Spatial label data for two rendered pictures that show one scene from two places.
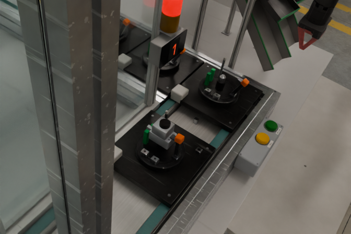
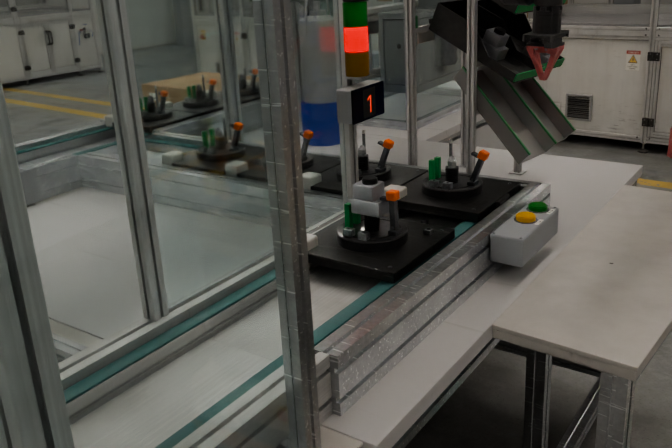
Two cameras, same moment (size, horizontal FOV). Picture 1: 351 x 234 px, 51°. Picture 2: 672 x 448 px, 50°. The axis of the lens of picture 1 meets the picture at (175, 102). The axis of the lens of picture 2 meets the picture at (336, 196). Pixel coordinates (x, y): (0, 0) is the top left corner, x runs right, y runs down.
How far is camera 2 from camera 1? 0.73 m
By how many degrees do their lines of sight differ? 26
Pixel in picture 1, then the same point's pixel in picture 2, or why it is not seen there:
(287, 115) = (574, 223)
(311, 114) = (613, 218)
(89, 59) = not seen: outside the picture
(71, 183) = not seen: outside the picture
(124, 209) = (329, 301)
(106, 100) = not seen: outside the picture
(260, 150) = (524, 227)
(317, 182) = (634, 275)
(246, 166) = (507, 249)
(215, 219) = (472, 318)
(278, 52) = (537, 143)
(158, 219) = (377, 293)
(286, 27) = (544, 118)
